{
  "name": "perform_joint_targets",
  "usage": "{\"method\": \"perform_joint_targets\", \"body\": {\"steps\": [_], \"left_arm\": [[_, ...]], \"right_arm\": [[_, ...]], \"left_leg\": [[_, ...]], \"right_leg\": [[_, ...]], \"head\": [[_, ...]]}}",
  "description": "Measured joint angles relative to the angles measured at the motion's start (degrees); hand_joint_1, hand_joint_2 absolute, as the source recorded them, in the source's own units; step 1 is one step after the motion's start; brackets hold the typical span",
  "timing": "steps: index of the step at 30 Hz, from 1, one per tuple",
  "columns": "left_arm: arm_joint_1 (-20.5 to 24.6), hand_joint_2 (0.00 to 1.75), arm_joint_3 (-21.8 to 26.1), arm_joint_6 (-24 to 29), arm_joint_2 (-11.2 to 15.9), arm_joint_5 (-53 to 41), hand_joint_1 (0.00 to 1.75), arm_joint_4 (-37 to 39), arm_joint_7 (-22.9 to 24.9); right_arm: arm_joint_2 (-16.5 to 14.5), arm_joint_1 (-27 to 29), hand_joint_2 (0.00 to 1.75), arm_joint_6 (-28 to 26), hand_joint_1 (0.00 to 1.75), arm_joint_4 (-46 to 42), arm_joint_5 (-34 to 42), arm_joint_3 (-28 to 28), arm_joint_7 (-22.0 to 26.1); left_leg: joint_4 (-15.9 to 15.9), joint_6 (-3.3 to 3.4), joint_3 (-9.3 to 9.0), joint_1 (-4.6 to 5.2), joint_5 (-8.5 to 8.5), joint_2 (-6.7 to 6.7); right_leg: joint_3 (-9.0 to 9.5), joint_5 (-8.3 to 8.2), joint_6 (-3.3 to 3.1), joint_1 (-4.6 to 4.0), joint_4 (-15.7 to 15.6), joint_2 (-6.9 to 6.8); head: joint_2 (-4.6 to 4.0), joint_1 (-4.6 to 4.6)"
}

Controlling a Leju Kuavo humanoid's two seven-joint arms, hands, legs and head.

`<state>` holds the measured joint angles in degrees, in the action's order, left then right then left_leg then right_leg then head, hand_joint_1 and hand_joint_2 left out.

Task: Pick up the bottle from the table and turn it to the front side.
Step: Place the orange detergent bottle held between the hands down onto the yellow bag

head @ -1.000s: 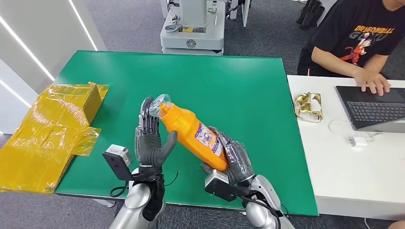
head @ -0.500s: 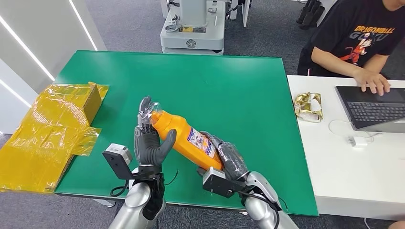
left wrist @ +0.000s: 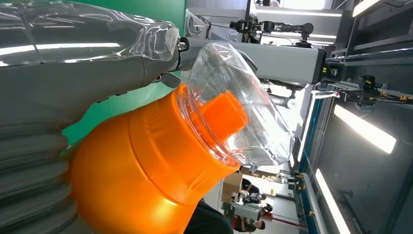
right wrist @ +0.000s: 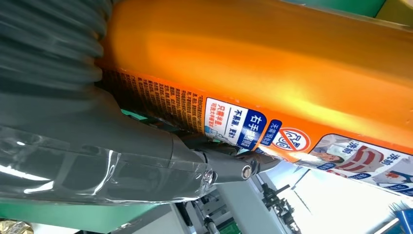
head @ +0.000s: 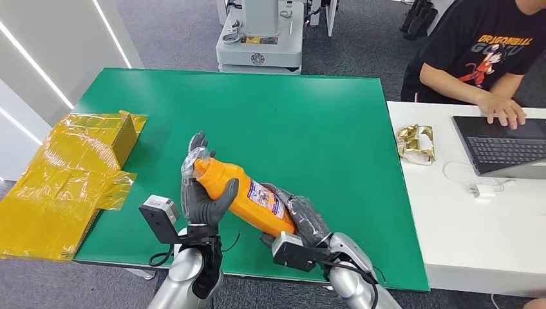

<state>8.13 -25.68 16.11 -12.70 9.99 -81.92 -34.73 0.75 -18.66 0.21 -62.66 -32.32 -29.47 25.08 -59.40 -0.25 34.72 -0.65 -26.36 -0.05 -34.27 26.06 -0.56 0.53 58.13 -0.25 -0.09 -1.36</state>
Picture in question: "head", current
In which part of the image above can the yellow plastic-wrapped cardboard box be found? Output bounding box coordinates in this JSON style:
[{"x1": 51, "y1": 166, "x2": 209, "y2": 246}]
[{"x1": 0, "y1": 111, "x2": 148, "y2": 262}]

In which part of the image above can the white power adapter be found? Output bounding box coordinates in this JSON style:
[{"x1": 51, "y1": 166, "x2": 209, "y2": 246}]
[{"x1": 468, "y1": 182, "x2": 496, "y2": 200}]

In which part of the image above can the crumpled gold wrapper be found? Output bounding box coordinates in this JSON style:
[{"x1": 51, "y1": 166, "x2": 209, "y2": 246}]
[{"x1": 397, "y1": 124, "x2": 437, "y2": 166}]

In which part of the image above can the white upright panel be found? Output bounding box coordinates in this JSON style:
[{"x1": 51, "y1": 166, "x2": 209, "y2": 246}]
[{"x1": 309, "y1": 0, "x2": 340, "y2": 37}]

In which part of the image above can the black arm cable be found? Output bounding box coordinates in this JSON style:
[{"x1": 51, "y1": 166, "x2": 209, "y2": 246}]
[
  {"x1": 148, "y1": 232, "x2": 242, "y2": 268},
  {"x1": 323, "y1": 260, "x2": 387, "y2": 309}
]

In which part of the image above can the person's hand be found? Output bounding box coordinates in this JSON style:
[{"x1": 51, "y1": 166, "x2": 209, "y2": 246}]
[{"x1": 477, "y1": 93, "x2": 528, "y2": 130}]

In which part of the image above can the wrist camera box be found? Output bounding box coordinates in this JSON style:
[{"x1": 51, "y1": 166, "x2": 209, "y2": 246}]
[
  {"x1": 138, "y1": 194, "x2": 189, "y2": 246},
  {"x1": 271, "y1": 231, "x2": 330, "y2": 273}
]

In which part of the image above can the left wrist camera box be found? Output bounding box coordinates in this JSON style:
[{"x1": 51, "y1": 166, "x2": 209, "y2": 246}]
[{"x1": 138, "y1": 194, "x2": 189, "y2": 246}]

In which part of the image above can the thin white cable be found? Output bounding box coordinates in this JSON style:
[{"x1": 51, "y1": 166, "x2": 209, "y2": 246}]
[{"x1": 442, "y1": 161, "x2": 517, "y2": 192}]

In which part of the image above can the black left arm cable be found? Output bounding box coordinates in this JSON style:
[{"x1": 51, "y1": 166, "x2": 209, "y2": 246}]
[{"x1": 148, "y1": 232, "x2": 242, "y2": 268}]

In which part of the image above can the white desk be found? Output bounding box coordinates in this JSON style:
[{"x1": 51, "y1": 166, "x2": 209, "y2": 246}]
[{"x1": 386, "y1": 100, "x2": 546, "y2": 298}]

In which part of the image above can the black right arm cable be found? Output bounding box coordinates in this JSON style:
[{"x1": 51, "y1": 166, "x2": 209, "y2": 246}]
[{"x1": 323, "y1": 260, "x2": 387, "y2": 309}]

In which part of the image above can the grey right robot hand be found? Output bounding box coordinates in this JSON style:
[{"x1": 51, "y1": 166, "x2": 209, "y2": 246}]
[{"x1": 261, "y1": 183, "x2": 332, "y2": 248}]

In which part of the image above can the person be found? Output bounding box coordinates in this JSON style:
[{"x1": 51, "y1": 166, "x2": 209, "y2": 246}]
[{"x1": 400, "y1": 0, "x2": 546, "y2": 130}]

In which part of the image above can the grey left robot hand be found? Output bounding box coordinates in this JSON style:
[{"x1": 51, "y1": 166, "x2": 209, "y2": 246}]
[{"x1": 180, "y1": 131, "x2": 240, "y2": 227}]

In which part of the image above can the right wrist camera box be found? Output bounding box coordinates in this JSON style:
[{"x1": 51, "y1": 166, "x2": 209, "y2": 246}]
[{"x1": 271, "y1": 231, "x2": 330, "y2": 273}]

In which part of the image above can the black chair base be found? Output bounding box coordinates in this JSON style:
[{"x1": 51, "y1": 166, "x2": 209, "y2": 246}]
[{"x1": 399, "y1": 0, "x2": 440, "y2": 41}]

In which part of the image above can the orange plastic bottle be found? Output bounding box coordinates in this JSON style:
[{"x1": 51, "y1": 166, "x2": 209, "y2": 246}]
[{"x1": 181, "y1": 147, "x2": 297, "y2": 238}]

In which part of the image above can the dark grey laptop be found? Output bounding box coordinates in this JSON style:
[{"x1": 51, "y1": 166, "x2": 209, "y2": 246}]
[{"x1": 452, "y1": 115, "x2": 546, "y2": 180}]

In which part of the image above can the green table mat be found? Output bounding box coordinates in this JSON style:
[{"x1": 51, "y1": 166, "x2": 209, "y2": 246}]
[{"x1": 73, "y1": 67, "x2": 430, "y2": 293}]

